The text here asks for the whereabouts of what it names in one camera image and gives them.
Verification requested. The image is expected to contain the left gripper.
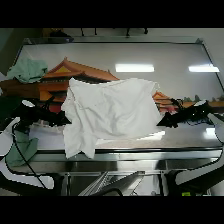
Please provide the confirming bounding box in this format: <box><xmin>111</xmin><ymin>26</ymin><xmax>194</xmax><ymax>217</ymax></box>
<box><xmin>46</xmin><ymin>111</ymin><xmax>73</xmax><ymax>128</ymax></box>

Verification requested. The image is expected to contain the black cable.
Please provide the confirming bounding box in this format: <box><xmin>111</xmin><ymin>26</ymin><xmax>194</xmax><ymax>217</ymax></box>
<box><xmin>11</xmin><ymin>121</ymin><xmax>48</xmax><ymax>190</ymax></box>

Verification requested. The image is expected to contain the white T-shirt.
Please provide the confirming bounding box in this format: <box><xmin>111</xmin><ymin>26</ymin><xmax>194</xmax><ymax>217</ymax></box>
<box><xmin>61</xmin><ymin>77</ymin><xmax>165</xmax><ymax>160</ymax></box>

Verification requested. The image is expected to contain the light green garment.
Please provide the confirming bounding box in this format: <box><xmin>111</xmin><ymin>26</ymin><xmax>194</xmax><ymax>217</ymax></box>
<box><xmin>5</xmin><ymin>57</ymin><xmax>49</xmax><ymax>85</ymax></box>
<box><xmin>5</xmin><ymin>128</ymin><xmax>40</xmax><ymax>168</ymax></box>

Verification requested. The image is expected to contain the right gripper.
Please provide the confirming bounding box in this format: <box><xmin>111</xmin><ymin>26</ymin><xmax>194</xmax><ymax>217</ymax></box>
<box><xmin>156</xmin><ymin>111</ymin><xmax>182</xmax><ymax>130</ymax></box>

